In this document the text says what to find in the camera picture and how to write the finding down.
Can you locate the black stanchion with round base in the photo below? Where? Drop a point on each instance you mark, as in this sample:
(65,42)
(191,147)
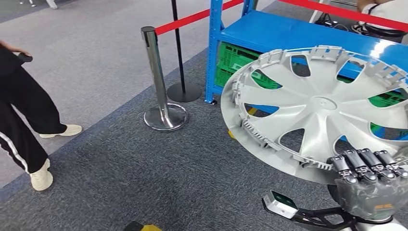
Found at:
(185,92)

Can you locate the red barrier belt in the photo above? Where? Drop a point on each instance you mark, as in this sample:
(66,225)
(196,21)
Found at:
(350,14)
(191,19)

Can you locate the person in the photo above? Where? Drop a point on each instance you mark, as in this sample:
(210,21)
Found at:
(382,12)
(19,95)

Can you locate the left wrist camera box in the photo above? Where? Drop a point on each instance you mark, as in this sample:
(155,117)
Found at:
(133,227)

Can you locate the green folding plastic crate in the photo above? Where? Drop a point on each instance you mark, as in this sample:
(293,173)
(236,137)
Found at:
(236,55)
(377,130)
(387,100)
(223,78)

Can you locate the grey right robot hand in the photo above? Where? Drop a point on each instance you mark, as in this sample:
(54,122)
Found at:
(366,194)

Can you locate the chrome stanchion post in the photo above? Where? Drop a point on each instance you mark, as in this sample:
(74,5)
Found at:
(157,79)

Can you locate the black stool with chrome base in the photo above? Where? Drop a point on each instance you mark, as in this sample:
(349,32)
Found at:
(385,33)

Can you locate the black handheld remote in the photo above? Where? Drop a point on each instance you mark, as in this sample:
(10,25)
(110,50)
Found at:
(26,58)

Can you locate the black power adapter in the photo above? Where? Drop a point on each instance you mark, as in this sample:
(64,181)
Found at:
(325,21)

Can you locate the black right camera bracket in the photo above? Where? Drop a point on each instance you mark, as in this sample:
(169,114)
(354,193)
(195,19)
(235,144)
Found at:
(318,218)

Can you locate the silver plastic wheel hubcap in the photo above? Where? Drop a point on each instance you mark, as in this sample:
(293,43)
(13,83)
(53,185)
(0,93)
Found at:
(318,108)

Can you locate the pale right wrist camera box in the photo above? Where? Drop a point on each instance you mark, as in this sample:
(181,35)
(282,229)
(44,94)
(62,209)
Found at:
(280,205)

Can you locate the grey belt barrier post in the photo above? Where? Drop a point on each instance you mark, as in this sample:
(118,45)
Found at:
(255,3)

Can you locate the person's hand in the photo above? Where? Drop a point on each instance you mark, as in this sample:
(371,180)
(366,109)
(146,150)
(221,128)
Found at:
(14,51)

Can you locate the blue metal shelf rack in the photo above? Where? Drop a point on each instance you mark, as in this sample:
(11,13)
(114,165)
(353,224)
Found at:
(271,32)

